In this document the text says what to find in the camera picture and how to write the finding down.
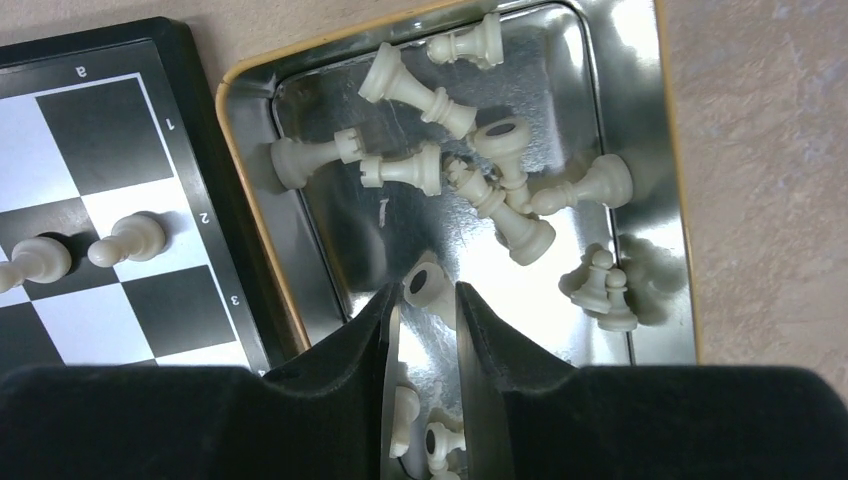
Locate white queen chess piece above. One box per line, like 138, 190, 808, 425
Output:
358, 42, 477, 139

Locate white king chess piece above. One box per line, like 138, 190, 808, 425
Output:
445, 156, 556, 266

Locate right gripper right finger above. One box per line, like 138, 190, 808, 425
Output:
455, 282, 847, 479

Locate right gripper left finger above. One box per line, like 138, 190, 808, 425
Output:
1, 283, 401, 479

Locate white pawn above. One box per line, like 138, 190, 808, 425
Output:
87, 213, 166, 268
570, 249, 614, 314
1, 236, 72, 293

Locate black and white chessboard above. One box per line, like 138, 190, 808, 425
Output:
1, 17, 292, 374

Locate white rook chess piece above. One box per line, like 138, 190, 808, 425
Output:
270, 128, 365, 190

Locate white pawn standing in tin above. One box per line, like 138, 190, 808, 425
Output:
570, 249, 614, 314

